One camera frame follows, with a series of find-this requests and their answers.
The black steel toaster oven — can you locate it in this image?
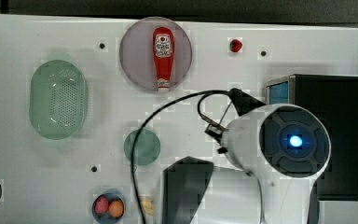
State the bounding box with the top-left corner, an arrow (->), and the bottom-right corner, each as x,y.
265,74 -> 358,201

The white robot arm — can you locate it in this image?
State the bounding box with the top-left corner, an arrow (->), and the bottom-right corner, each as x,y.
155,89 -> 331,224

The grey round plate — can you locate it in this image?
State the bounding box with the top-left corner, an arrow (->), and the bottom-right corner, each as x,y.
119,17 -> 192,91

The red ketchup bottle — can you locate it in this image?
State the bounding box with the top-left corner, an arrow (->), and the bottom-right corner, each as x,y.
152,27 -> 175,92

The red toy strawberry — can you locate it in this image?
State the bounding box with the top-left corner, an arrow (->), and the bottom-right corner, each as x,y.
229,39 -> 242,53

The peeled toy banana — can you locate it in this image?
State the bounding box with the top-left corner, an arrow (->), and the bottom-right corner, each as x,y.
141,198 -> 155,216

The orange toy fruit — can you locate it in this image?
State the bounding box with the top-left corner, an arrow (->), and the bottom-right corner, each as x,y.
109,200 -> 125,218

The blue small bowl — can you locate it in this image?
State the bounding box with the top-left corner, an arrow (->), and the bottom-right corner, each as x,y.
91,193 -> 125,224

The pink toy fruit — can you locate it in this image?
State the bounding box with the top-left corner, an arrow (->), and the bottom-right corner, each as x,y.
94,196 -> 109,215

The green perforated colander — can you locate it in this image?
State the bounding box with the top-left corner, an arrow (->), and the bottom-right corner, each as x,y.
29,60 -> 88,140

